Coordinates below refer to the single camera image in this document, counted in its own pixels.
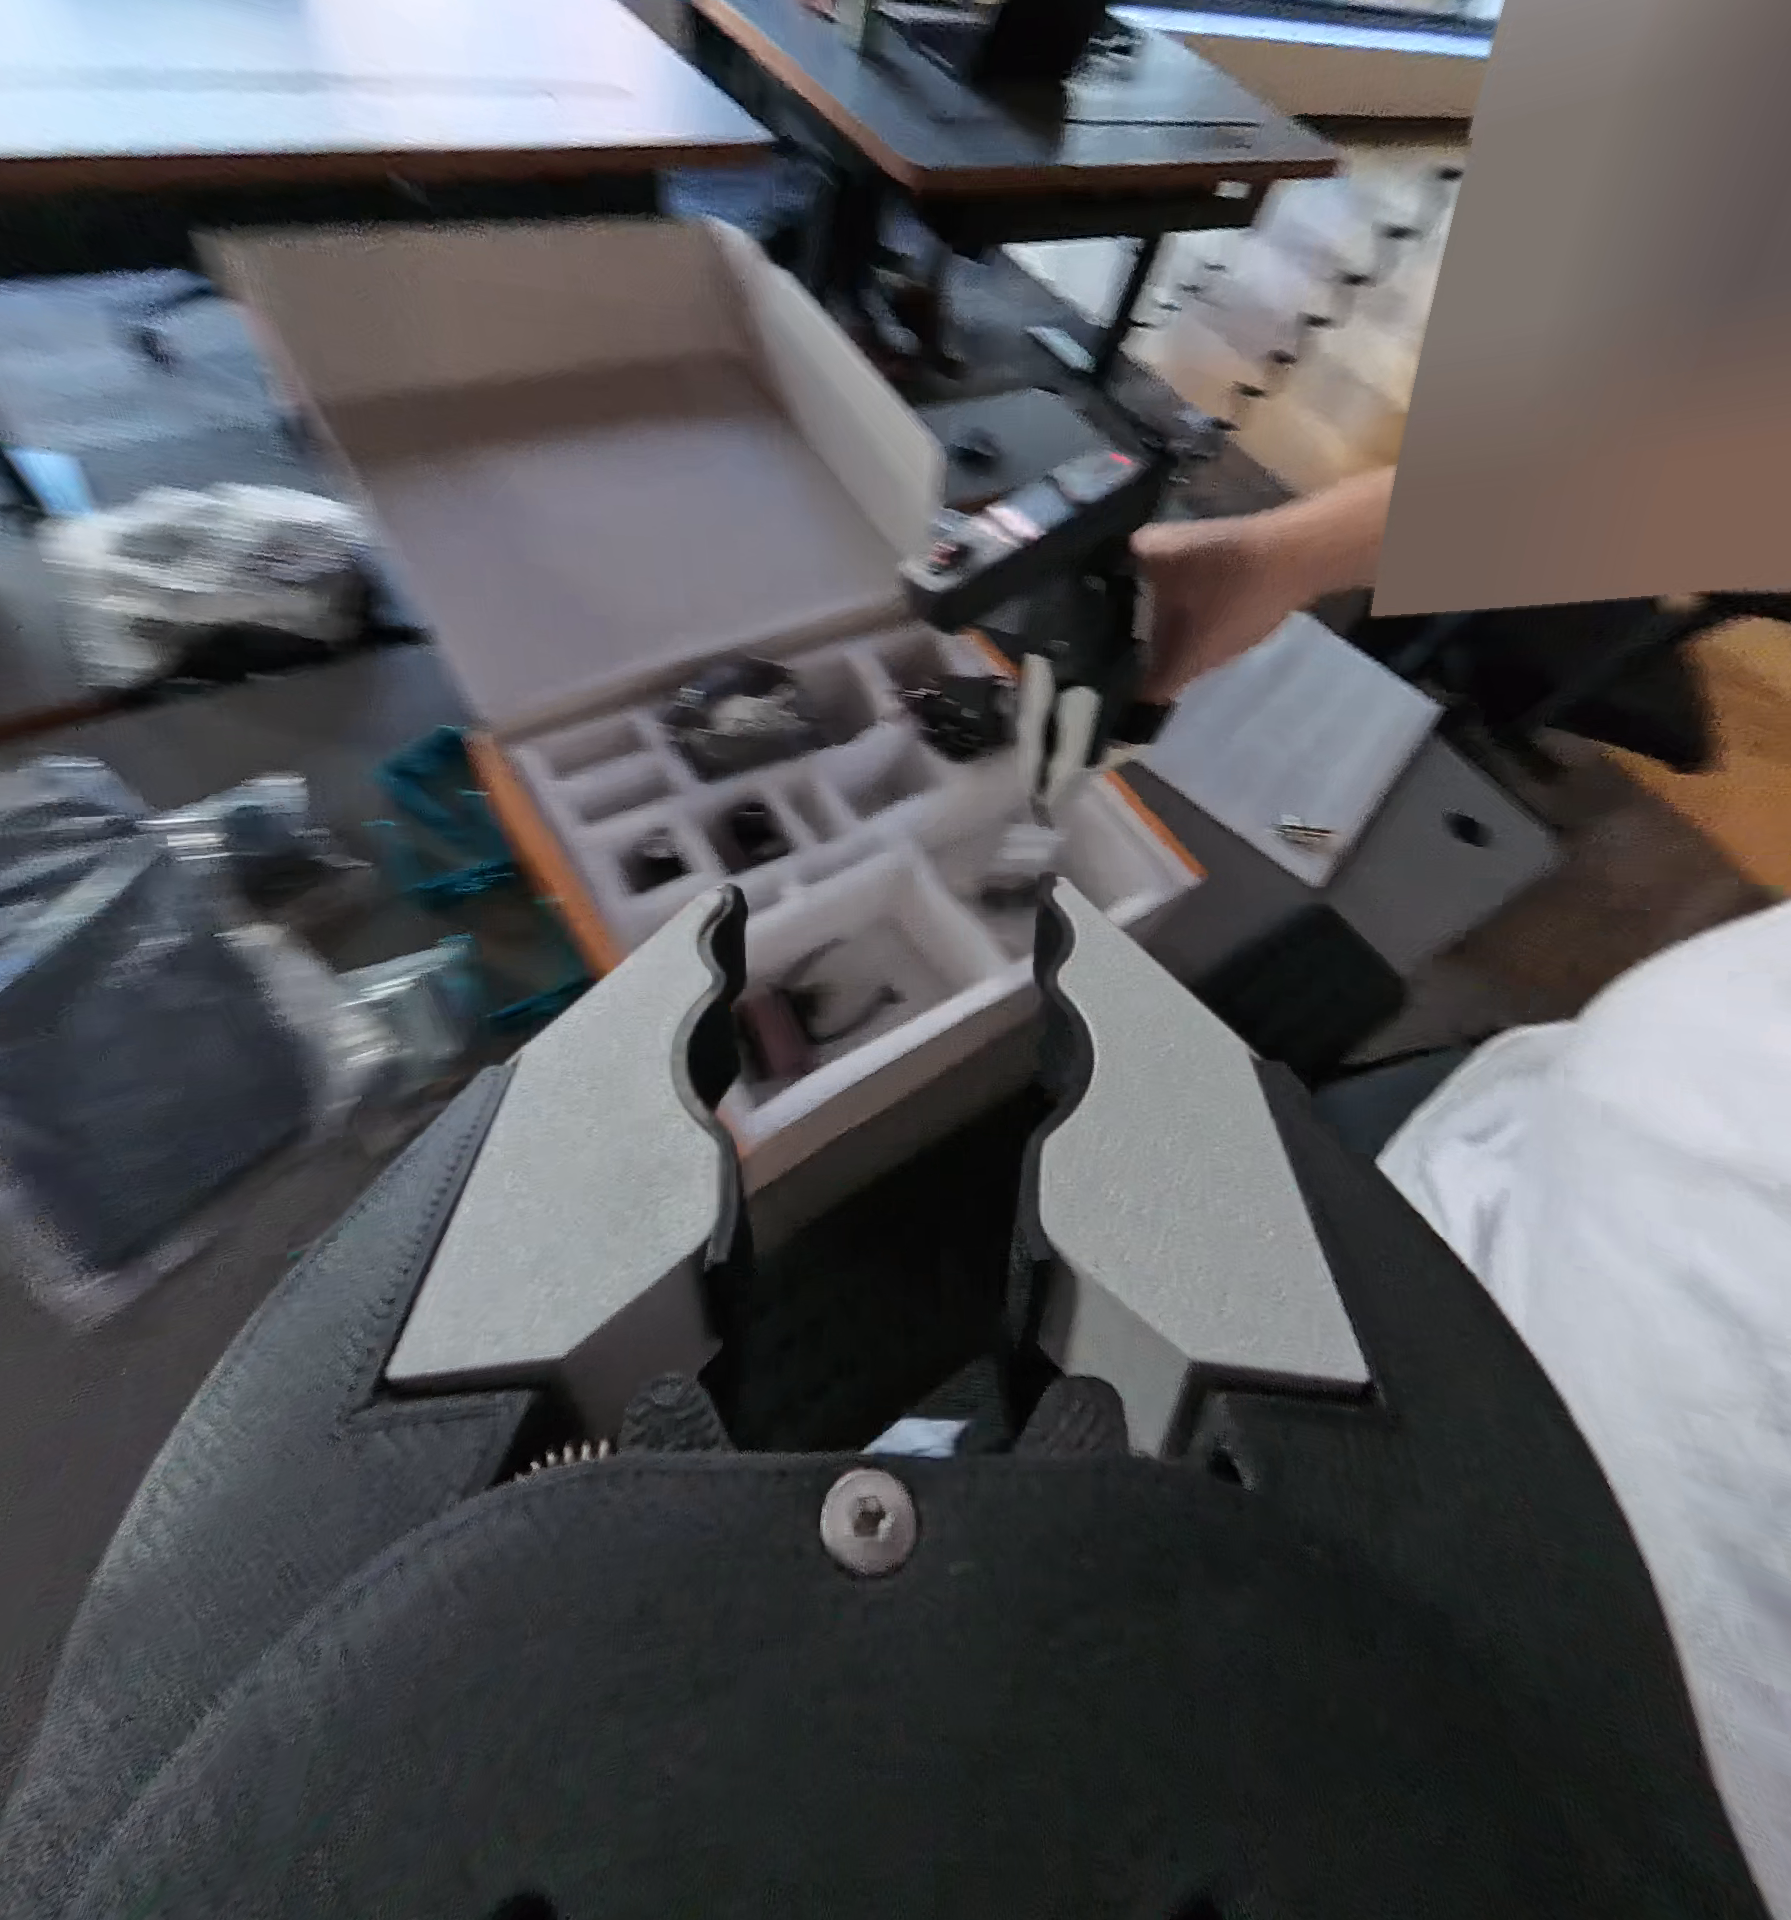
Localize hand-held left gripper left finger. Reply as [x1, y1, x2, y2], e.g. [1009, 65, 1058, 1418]
[386, 883, 752, 1447]

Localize black round part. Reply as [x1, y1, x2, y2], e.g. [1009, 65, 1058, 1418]
[665, 658, 826, 778]

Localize small parts packet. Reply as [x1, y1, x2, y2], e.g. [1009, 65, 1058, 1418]
[981, 810, 1066, 905]

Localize grey rolling table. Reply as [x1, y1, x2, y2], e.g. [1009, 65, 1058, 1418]
[0, 0, 780, 207]

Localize white foam sheet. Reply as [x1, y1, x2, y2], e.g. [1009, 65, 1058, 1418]
[1135, 612, 1447, 891]

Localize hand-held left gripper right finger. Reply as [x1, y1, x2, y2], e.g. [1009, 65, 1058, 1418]
[1016, 876, 1373, 1457]

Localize dark plastic bag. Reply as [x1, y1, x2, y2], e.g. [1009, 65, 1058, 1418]
[0, 756, 376, 1295]

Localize person's right hand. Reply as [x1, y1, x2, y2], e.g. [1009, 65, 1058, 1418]
[1133, 500, 1315, 708]

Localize grey cabinet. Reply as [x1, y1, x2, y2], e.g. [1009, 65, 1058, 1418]
[1126, 612, 1567, 980]

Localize brown-edged office desk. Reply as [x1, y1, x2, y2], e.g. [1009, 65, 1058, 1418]
[689, 0, 1340, 378]

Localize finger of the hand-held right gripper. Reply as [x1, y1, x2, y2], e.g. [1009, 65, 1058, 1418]
[1053, 690, 1107, 812]
[1016, 655, 1061, 821]

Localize person's right forearm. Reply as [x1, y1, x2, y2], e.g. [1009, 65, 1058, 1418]
[1291, 463, 1400, 636]

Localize black servo part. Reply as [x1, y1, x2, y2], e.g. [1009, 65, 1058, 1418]
[908, 672, 1019, 761]

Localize white crumpled packaging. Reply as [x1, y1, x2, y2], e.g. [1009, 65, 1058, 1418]
[43, 480, 381, 687]

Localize low dark table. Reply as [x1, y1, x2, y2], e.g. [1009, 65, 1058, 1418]
[0, 637, 778, 1896]

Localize cardboard kit box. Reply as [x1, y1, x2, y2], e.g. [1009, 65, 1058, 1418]
[194, 213, 1206, 1250]

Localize stack of white boxes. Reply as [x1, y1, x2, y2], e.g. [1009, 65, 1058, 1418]
[1126, 163, 1454, 471]

